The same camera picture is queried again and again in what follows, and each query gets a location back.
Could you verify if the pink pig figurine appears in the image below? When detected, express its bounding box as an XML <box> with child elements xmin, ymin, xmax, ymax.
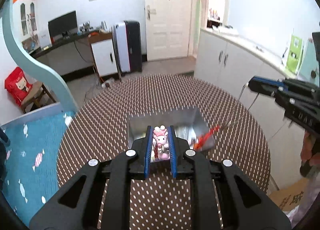
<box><xmin>152</xmin><ymin>125</ymin><xmax>170</xmax><ymax>161</ymax></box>

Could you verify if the person's right hand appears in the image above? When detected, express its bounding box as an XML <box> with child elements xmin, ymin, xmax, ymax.
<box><xmin>300</xmin><ymin>131</ymin><xmax>320</xmax><ymax>166</ymax></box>

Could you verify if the grey metal storage box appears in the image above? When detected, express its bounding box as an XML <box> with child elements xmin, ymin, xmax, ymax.
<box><xmin>127</xmin><ymin>107</ymin><xmax>217</xmax><ymax>163</ymax></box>

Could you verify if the green paper bag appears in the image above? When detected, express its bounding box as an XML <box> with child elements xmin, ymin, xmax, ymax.
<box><xmin>286</xmin><ymin>35</ymin><xmax>304</xmax><ymax>75</ymax></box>

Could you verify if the white low cabinet row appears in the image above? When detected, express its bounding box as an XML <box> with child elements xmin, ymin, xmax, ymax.
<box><xmin>195</xmin><ymin>29</ymin><xmax>304</xmax><ymax>189</ymax></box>

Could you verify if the brown polka dot tablecloth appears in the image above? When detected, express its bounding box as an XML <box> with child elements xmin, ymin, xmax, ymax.
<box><xmin>57</xmin><ymin>75</ymin><xmax>270</xmax><ymax>229</ymax></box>

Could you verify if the white power strip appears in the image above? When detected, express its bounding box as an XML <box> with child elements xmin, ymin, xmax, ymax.
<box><xmin>101</xmin><ymin>79</ymin><xmax>116</xmax><ymax>88</ymax></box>

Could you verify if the white black air cooler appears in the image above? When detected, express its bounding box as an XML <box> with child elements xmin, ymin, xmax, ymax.
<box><xmin>113</xmin><ymin>21</ymin><xmax>142</xmax><ymax>73</ymax></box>

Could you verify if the white small cabinet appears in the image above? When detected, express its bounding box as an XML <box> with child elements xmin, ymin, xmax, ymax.
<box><xmin>88</xmin><ymin>32</ymin><xmax>118</xmax><ymax>78</ymax></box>

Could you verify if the cardboard box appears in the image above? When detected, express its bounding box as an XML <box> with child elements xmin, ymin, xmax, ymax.
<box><xmin>269</xmin><ymin>178</ymin><xmax>309</xmax><ymax>212</ymax></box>

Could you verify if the white panel door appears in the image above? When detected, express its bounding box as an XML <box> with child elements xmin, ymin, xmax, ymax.
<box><xmin>145</xmin><ymin>0</ymin><xmax>191</xmax><ymax>61</ymax></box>

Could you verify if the dark corner desk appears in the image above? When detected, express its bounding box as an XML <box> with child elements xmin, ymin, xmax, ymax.
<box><xmin>29</xmin><ymin>30</ymin><xmax>99</xmax><ymax>81</ymax></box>

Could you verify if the wooden chair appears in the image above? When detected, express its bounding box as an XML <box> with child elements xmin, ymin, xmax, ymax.
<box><xmin>20</xmin><ymin>81</ymin><xmax>56</xmax><ymax>114</ymax></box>

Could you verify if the blue candy pattern bedspread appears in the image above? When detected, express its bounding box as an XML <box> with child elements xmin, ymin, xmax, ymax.
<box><xmin>2</xmin><ymin>112</ymin><xmax>74</xmax><ymax>225</ymax></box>

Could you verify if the black computer monitor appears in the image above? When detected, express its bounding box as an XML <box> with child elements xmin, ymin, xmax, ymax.
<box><xmin>48</xmin><ymin>11</ymin><xmax>78</xmax><ymax>41</ymax></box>

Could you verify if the red cartoon bag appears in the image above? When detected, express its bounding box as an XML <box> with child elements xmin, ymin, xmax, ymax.
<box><xmin>4</xmin><ymin>67</ymin><xmax>33</xmax><ymax>106</ymax></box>

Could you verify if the white glass door cupboard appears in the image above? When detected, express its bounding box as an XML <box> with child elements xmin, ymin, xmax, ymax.
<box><xmin>12</xmin><ymin>0</ymin><xmax>40</xmax><ymax>53</ymax></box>

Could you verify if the teal curved bed frame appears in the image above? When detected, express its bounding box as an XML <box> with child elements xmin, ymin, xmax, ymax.
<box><xmin>2</xmin><ymin>0</ymin><xmax>79</xmax><ymax>113</ymax></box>

